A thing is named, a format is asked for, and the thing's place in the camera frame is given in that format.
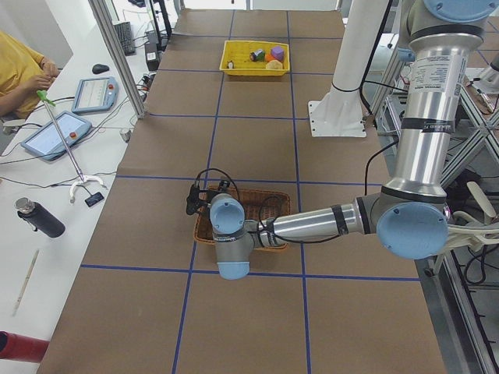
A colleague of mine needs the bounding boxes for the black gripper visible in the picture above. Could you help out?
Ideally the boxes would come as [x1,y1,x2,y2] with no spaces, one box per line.
[186,185,218,215]

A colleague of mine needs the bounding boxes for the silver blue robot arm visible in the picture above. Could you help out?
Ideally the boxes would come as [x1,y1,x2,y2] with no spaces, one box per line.
[186,1,498,280]

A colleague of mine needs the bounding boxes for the brown wicker basket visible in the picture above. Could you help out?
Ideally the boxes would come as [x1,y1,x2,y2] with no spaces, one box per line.
[193,187,291,245]

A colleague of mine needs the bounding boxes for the yellow plastic basket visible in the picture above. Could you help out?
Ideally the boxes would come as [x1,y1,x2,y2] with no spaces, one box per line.
[219,40,290,76]

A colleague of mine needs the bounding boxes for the upper blue teach pendant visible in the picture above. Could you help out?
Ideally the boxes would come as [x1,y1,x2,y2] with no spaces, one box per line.
[72,76,119,115]

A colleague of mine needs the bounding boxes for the blue teach pendant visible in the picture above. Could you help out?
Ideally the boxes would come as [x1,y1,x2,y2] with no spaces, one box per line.
[72,76,119,115]
[21,111,91,161]

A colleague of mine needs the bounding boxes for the bread roll toy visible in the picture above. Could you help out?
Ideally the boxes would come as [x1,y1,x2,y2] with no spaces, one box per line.
[265,60,284,70]

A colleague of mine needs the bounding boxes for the black cylindrical can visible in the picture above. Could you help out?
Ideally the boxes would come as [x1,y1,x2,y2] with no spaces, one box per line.
[249,49,266,62]

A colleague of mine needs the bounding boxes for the lower blue teach pendant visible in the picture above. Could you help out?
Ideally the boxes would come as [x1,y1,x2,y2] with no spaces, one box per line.
[21,111,91,161]

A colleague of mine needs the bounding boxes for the black water bottle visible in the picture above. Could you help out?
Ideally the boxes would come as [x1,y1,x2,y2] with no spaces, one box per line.
[15,197,65,238]

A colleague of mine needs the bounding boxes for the black computer mouse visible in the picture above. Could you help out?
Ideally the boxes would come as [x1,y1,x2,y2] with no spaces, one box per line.
[92,64,110,75]

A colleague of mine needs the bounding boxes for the purple foam cube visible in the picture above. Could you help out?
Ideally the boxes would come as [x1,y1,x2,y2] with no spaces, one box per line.
[271,45,285,62]

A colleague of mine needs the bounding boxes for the wooden stick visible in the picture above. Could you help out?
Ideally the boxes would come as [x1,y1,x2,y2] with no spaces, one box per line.
[12,249,40,317]

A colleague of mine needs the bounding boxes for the pink reacher grabber stick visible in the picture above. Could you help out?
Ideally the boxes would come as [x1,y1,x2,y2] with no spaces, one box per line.
[37,90,106,203]

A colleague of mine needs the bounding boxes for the black keyboard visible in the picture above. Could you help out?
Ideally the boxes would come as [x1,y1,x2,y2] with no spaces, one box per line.
[114,22,136,56]

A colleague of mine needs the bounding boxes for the person in yellow shirt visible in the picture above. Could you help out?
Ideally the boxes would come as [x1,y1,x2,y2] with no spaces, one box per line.
[1,31,59,119]

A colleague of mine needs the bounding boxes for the red fire extinguisher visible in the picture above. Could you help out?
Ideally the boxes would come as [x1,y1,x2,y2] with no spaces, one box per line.
[1,331,49,363]

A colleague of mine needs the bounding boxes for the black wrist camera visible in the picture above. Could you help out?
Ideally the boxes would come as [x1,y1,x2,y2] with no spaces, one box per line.
[218,179,231,193]

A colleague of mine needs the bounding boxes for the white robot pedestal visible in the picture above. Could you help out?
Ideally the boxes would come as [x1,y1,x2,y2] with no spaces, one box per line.
[308,0,390,137]

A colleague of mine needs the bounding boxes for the aluminium frame post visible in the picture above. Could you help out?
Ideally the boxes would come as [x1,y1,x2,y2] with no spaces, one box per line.
[88,0,145,119]

